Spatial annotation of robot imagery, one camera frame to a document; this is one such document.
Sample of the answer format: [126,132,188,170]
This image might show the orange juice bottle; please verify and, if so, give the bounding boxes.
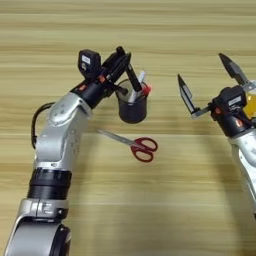
[242,91,256,120]

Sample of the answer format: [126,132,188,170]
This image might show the left gripper labelled black box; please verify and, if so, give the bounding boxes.
[77,48,102,80]

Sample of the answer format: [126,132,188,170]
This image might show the right gripper labelled black box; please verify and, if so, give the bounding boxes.
[217,85,249,110]

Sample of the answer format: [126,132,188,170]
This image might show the white pen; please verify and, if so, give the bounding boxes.
[127,70,147,103]

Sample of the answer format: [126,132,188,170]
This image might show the red capped pen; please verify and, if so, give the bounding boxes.
[141,83,153,98]

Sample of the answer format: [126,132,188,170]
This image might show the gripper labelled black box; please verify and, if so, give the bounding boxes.
[77,48,102,80]
[217,85,249,110]

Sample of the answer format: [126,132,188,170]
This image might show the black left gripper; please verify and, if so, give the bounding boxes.
[71,46,132,110]

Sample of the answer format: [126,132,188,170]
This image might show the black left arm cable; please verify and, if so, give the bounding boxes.
[30,101,56,150]

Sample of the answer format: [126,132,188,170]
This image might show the black pen holder cup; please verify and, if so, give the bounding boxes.
[115,78,149,125]

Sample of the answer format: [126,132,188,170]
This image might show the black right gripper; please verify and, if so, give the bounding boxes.
[177,52,255,138]

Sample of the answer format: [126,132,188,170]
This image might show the red handled scissors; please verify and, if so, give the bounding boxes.
[96,128,159,164]

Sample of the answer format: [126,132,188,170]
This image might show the black marker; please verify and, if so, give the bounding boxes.
[124,62,144,93]

